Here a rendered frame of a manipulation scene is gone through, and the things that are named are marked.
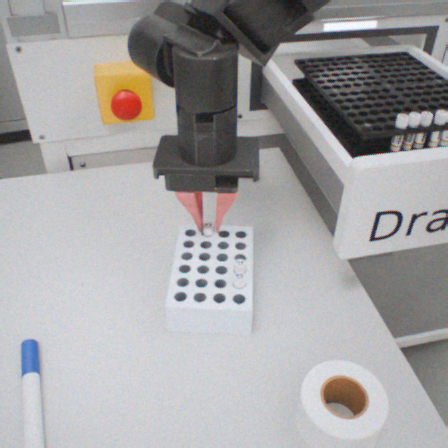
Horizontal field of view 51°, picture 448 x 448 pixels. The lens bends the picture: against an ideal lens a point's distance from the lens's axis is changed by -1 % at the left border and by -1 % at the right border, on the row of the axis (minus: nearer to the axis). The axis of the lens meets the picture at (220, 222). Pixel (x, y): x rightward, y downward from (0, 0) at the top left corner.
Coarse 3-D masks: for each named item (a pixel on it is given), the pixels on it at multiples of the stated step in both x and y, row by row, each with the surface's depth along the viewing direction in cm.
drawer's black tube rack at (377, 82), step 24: (312, 72) 64; (336, 72) 63; (360, 72) 63; (384, 72) 63; (408, 72) 63; (432, 72) 64; (312, 96) 64; (336, 96) 58; (360, 96) 57; (384, 96) 58; (408, 96) 58; (432, 96) 57; (336, 120) 59; (360, 120) 53; (384, 120) 53; (360, 144) 53; (384, 144) 54
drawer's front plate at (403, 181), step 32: (352, 160) 41; (384, 160) 41; (416, 160) 41; (352, 192) 42; (384, 192) 42; (416, 192) 43; (352, 224) 44; (384, 224) 45; (416, 224) 46; (352, 256) 47
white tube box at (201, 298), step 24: (192, 240) 52; (216, 240) 52; (240, 240) 52; (192, 264) 49; (216, 264) 49; (168, 288) 47; (192, 288) 47; (216, 288) 47; (168, 312) 45; (192, 312) 45; (216, 312) 45; (240, 312) 45
